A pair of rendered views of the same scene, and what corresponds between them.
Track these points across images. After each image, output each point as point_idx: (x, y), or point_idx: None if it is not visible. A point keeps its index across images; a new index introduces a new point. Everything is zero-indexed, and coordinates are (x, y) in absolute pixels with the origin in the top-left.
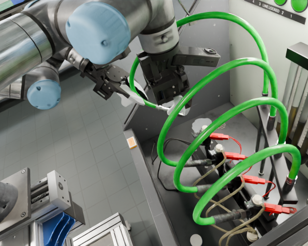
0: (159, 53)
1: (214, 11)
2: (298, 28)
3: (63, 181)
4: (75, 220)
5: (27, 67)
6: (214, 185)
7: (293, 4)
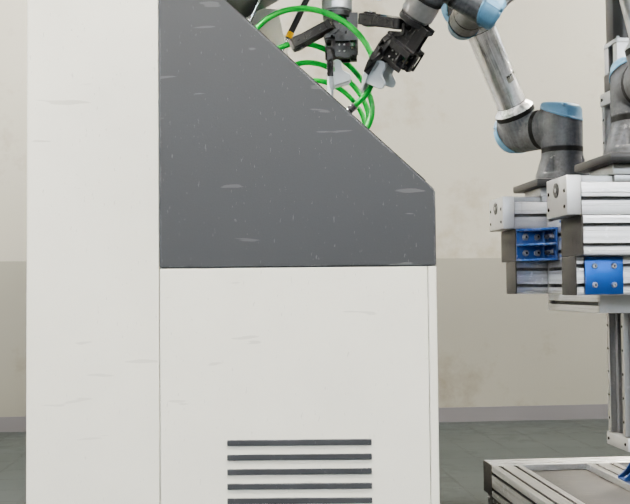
0: None
1: (276, 10)
2: None
3: (562, 201)
4: (560, 256)
5: None
6: (347, 91)
7: None
